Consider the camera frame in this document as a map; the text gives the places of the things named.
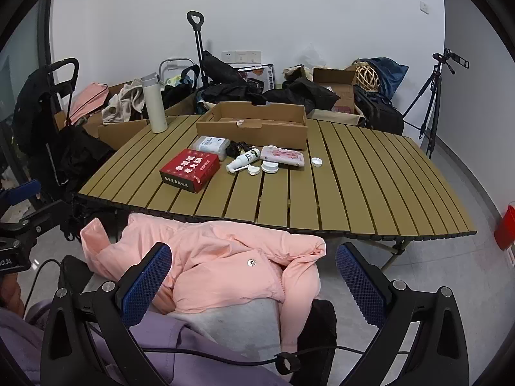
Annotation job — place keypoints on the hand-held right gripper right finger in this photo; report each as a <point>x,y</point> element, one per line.
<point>360,285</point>

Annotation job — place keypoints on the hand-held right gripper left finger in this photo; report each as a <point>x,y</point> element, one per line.
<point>147,285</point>

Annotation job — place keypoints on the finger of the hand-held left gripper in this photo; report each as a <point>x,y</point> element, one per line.
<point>20,192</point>
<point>48,215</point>

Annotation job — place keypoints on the red printed carton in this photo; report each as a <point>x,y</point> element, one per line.
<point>189,171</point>

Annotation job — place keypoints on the small white cap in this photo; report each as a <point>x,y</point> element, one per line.
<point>317,161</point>

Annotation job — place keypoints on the white round jar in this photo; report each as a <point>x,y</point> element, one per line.
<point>270,167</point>

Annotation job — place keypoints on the pink wipes packet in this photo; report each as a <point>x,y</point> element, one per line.
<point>285,156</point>

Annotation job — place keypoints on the white plastic packet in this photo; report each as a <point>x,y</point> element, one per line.
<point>209,144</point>

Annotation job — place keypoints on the white spray bottle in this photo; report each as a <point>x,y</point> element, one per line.
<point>245,159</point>

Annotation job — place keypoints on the shallow cardboard tray box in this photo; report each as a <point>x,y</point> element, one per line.
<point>249,132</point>

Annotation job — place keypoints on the person's left hand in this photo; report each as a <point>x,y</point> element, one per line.
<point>9,295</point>

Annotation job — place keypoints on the pink puffer jacket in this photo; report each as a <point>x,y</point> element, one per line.
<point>221,257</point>

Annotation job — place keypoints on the purple hoodie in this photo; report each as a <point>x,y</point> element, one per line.
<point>16,341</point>

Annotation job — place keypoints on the olive slatted folding table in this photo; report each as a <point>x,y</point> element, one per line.
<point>342,193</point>

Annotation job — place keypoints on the large cardboard box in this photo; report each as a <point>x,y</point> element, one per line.
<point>120,134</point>

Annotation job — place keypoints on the pink bag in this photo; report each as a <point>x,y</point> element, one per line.
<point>90,98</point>

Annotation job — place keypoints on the beige crumpled cloth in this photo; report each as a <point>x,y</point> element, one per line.
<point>120,106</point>

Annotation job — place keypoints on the white thermos bottle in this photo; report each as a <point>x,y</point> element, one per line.
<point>155,108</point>

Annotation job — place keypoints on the red bin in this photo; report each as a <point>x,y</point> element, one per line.
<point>506,227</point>

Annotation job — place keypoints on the black backpack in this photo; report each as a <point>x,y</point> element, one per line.
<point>380,114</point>

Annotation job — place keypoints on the dark mixed clothes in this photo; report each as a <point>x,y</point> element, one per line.
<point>181,88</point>

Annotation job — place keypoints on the white metal rack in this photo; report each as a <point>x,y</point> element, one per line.
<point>167,63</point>

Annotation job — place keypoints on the open cardboard box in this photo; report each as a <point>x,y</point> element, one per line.
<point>342,88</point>

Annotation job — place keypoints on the black tripod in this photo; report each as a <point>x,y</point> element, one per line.
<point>436,88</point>

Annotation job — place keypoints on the dark blue cloth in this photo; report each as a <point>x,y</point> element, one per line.
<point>392,76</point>

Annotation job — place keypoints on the beige tote bag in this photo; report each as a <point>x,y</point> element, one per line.
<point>297,73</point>

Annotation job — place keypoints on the black trolley bag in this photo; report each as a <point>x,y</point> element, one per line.
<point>217,68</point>

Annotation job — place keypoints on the white printed carton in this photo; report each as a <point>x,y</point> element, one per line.
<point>257,76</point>

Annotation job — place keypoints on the wide white wall socket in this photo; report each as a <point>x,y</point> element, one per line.
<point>248,56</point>

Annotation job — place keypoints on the white wall switch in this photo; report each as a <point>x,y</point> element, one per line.
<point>424,6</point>

